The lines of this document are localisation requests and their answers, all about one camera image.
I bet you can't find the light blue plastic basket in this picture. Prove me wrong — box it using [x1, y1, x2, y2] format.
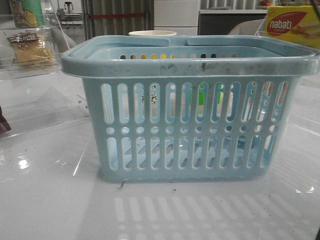
[61, 35, 320, 182]

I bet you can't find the white paper cup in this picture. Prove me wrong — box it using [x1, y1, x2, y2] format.
[128, 30, 177, 37]

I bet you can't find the packaged bread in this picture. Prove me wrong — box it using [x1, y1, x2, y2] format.
[7, 32, 56, 70]

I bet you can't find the dark red snack packet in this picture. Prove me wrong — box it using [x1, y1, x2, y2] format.
[0, 107, 12, 134]

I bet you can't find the clear acrylic display shelf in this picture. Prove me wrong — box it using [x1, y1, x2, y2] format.
[0, 27, 89, 143]

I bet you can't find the white cabinet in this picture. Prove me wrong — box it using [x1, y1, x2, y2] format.
[153, 0, 201, 36]

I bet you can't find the yellow nabati wafer box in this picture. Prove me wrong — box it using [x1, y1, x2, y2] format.
[263, 5, 320, 49]

